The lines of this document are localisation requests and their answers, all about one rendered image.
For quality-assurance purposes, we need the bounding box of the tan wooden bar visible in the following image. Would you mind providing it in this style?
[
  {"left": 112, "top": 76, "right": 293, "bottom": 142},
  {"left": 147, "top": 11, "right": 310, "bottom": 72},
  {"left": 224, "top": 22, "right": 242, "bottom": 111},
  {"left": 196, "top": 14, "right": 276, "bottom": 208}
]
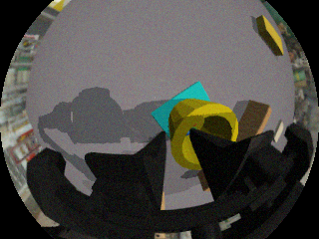
[{"left": 198, "top": 100, "right": 271, "bottom": 191}]

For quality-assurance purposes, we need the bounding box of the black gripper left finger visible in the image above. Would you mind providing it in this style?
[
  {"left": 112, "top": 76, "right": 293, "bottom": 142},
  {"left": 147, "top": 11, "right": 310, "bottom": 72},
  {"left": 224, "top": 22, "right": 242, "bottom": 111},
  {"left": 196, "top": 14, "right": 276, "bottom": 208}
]
[{"left": 84, "top": 131, "right": 167, "bottom": 210}]

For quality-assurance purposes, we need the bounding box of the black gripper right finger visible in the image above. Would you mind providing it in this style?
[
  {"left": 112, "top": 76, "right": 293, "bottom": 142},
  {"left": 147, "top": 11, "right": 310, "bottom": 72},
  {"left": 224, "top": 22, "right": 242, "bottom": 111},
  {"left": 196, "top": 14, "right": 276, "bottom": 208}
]
[{"left": 190, "top": 128, "right": 274, "bottom": 200}]

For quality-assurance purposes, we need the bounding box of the yellow rectangular block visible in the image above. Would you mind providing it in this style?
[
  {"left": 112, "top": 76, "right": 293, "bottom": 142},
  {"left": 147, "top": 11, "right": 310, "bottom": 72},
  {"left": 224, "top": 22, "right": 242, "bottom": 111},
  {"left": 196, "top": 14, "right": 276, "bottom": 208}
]
[{"left": 256, "top": 15, "right": 283, "bottom": 57}]

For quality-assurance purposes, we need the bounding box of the beige flat slab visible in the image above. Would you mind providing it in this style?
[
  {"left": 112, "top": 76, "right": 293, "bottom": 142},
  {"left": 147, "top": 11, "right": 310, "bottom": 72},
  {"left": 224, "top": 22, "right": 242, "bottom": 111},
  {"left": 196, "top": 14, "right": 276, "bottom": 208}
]
[{"left": 274, "top": 119, "right": 283, "bottom": 143}]

